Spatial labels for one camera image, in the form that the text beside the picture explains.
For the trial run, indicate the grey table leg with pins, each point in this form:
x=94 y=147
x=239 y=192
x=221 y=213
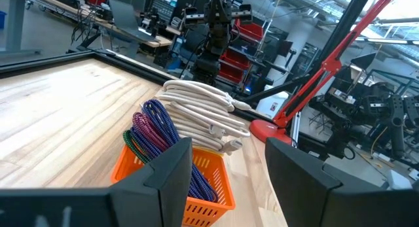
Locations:
x=16 y=21

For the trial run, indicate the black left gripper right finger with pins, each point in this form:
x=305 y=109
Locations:
x=304 y=194

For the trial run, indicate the wooden desk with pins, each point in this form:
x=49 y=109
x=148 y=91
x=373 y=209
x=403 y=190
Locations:
x=160 y=41

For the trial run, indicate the red storage bin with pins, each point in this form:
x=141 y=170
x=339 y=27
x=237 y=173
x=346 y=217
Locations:
x=250 y=30
x=229 y=75
x=235 y=58

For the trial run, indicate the storage shelf with bins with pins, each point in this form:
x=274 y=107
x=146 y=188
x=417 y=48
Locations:
x=262 y=63

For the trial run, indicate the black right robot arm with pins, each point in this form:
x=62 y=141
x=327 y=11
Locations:
x=207 y=70

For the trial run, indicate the blue box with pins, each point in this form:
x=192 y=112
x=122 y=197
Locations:
x=2 y=19

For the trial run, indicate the black background robot arm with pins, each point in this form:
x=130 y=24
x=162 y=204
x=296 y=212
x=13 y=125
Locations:
x=396 y=122

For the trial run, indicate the grey laptop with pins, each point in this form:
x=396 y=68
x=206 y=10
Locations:
x=124 y=17

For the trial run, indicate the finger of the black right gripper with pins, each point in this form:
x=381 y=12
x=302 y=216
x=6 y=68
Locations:
x=225 y=9
x=215 y=9

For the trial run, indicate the red articulated stand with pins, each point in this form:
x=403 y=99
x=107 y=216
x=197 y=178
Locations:
x=330 y=65

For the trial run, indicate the aluminium post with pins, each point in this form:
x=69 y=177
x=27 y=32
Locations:
x=296 y=129

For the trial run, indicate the orange plastic basket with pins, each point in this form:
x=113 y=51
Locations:
x=209 y=174

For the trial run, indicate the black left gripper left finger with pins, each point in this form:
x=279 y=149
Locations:
x=157 y=194

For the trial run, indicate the black frame post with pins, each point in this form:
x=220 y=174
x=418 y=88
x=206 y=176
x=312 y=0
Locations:
x=347 y=21

